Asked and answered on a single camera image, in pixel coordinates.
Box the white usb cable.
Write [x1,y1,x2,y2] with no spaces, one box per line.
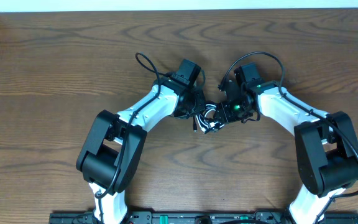
[196,104,226,134]

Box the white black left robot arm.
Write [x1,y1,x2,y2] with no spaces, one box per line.
[76,78,205,223]

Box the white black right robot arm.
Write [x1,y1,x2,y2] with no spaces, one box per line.
[214,78,358,223]

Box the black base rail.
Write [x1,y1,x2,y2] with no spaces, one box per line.
[48,210,358,224]

